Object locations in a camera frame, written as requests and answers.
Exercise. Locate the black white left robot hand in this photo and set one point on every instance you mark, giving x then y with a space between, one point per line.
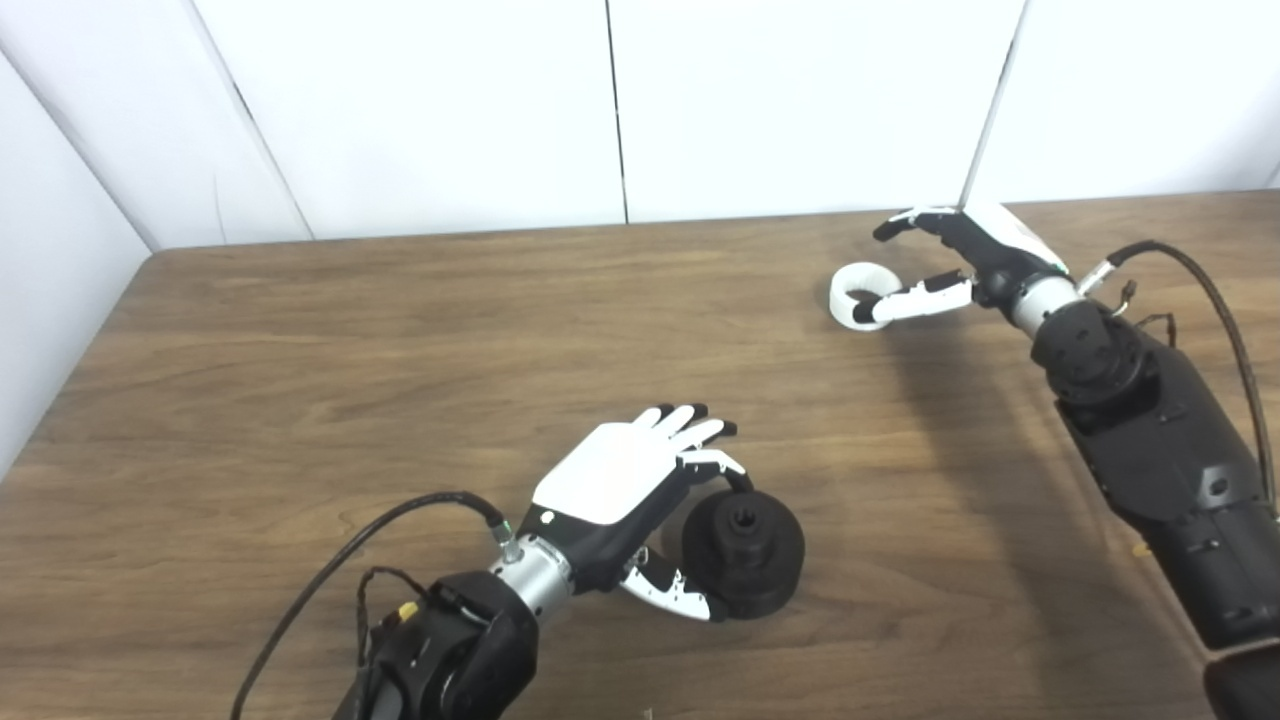
610 475

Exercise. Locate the round black plastic part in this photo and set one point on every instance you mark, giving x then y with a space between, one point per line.
770 570

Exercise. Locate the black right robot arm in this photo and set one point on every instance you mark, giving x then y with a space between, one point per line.
1170 460

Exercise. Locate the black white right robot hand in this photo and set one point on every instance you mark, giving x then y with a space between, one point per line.
1000 250

